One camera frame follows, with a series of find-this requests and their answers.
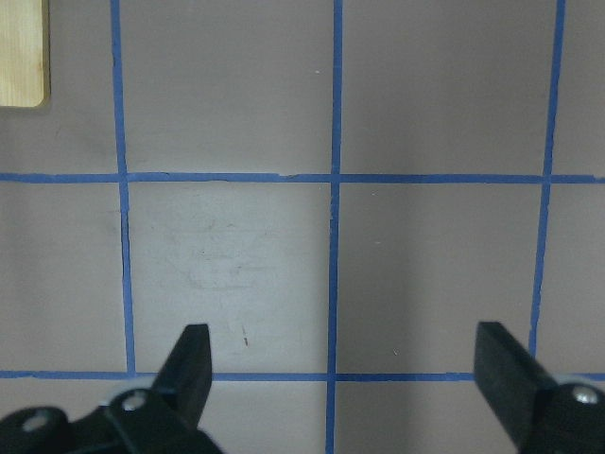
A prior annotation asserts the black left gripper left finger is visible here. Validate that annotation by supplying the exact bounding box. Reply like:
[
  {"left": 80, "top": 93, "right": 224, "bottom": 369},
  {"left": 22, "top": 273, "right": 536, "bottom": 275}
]
[{"left": 1, "top": 323, "right": 222, "bottom": 453}]

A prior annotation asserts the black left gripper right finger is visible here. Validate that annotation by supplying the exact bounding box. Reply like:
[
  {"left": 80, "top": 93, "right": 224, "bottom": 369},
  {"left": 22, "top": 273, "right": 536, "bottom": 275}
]
[{"left": 474, "top": 322, "right": 604, "bottom": 453}]

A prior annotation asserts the wooden cup tree stand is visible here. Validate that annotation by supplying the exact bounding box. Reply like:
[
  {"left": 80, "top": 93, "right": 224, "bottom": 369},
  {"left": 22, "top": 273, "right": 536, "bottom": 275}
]
[{"left": 1, "top": 0, "right": 50, "bottom": 109}]

